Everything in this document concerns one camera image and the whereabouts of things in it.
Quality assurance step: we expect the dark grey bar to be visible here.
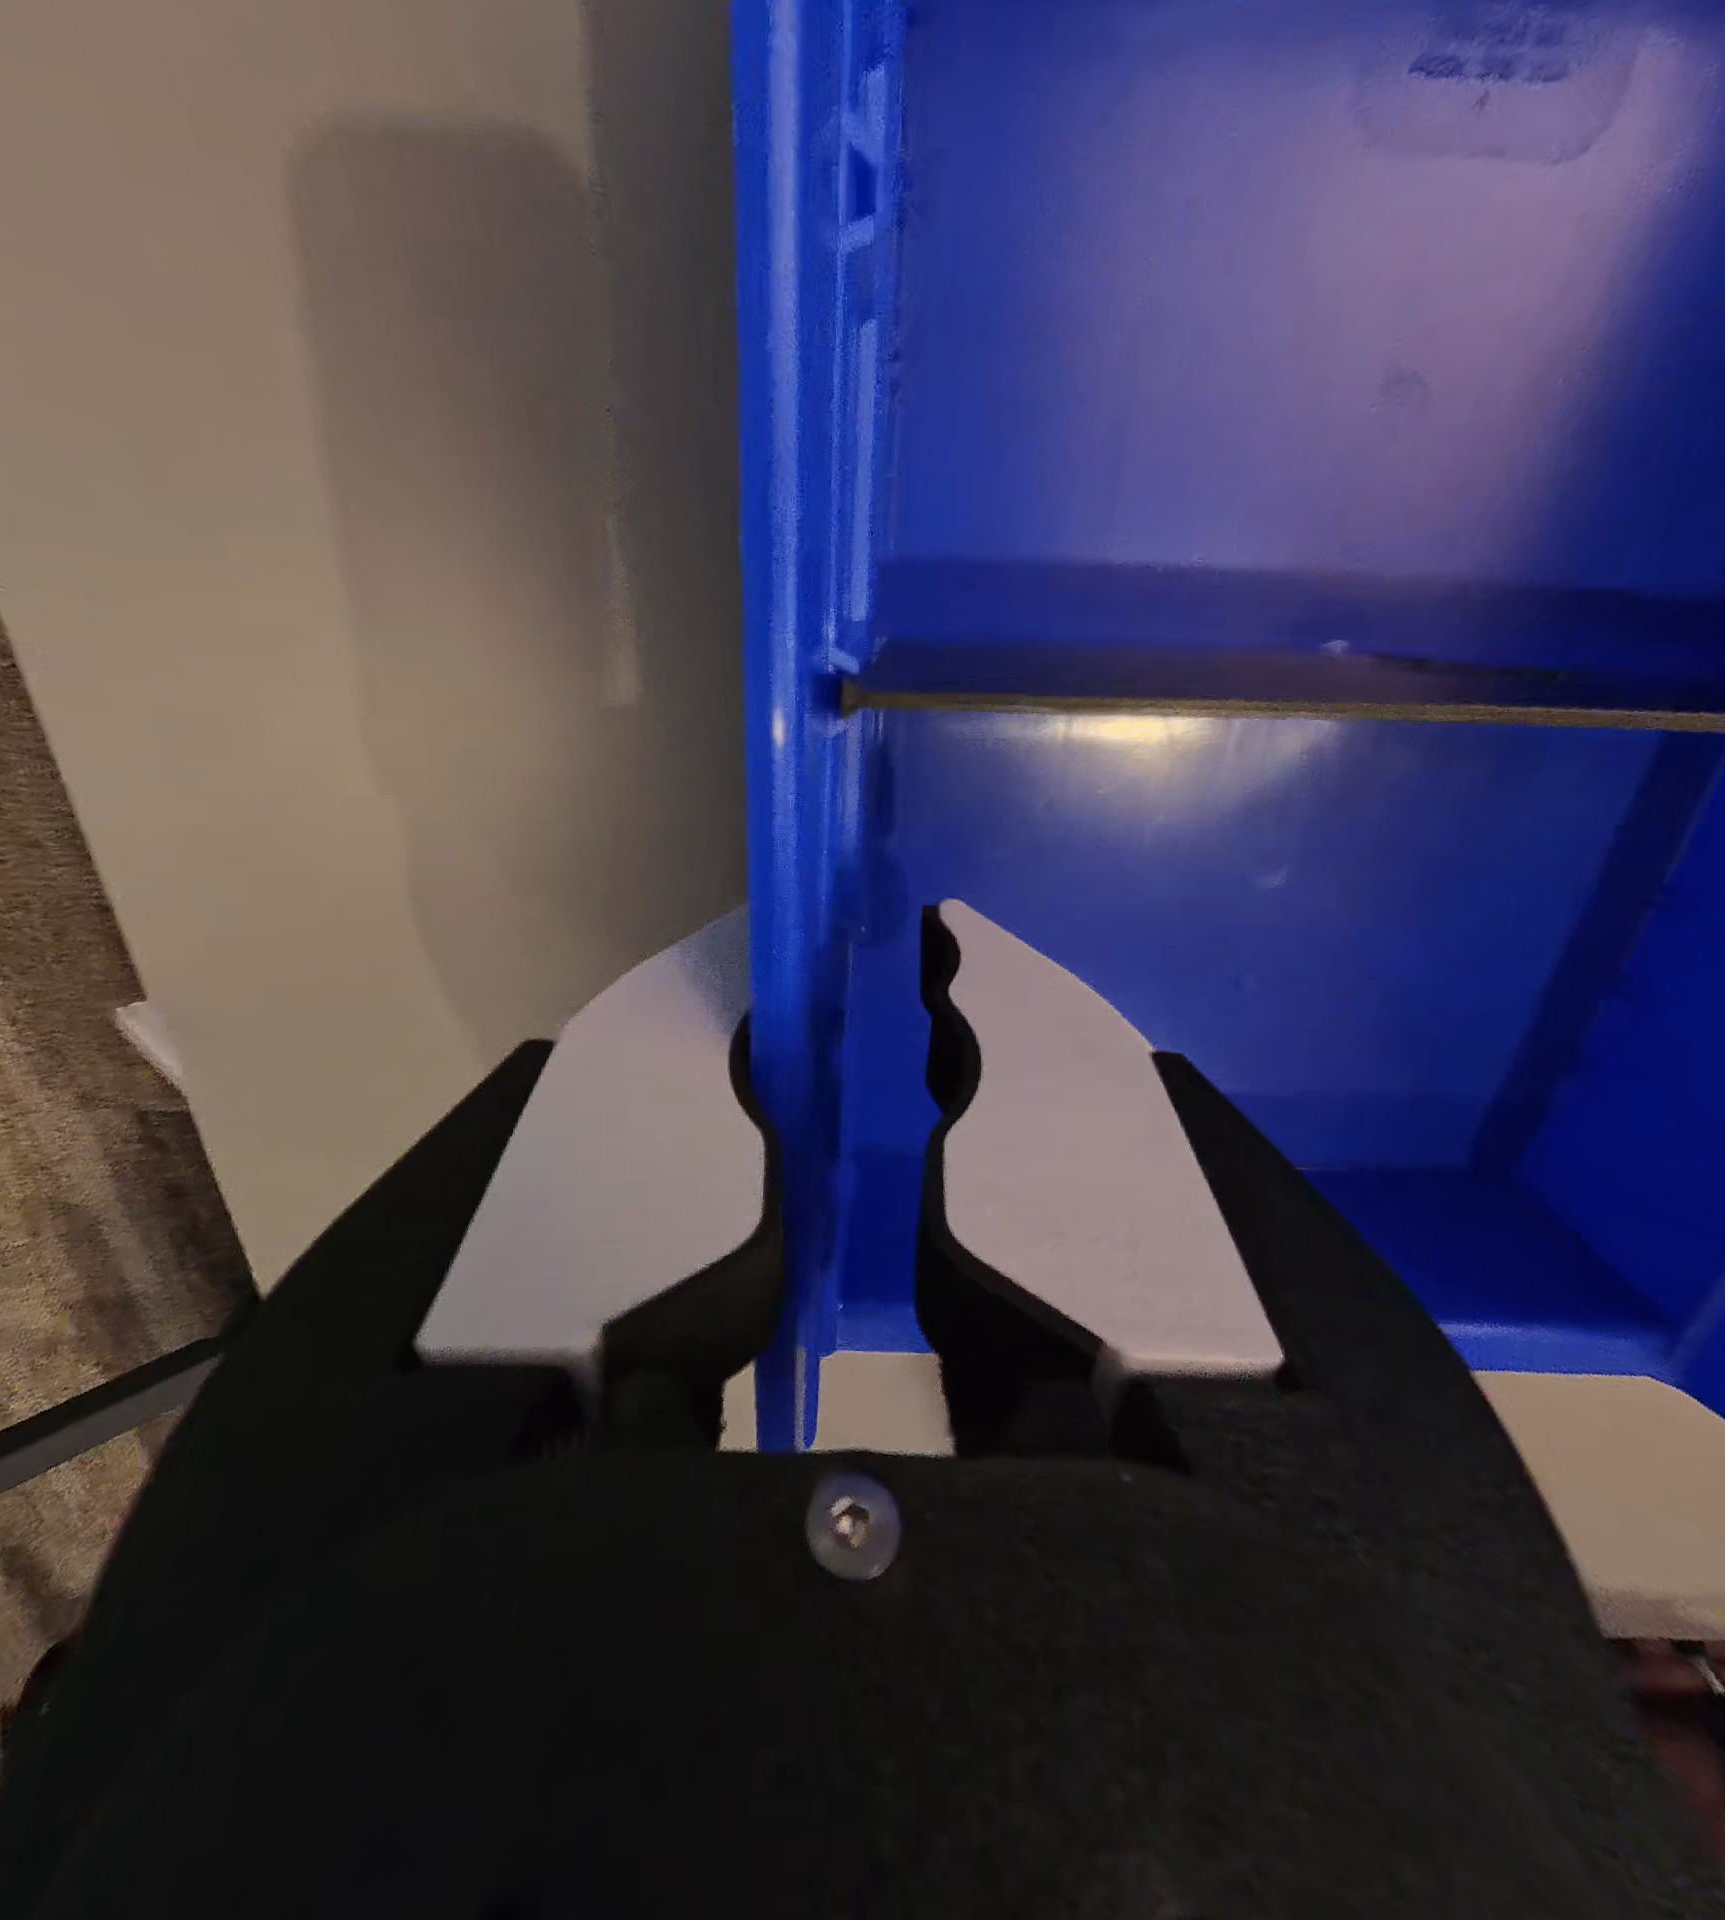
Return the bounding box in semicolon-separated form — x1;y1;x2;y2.
0;1325;234;1538

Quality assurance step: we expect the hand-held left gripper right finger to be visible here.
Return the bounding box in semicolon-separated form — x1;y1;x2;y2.
915;897;1289;1456

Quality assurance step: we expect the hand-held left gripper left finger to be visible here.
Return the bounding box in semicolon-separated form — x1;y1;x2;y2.
412;902;794;1453

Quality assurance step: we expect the blue bin with divider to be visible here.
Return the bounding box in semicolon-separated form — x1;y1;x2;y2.
729;0;1725;1479

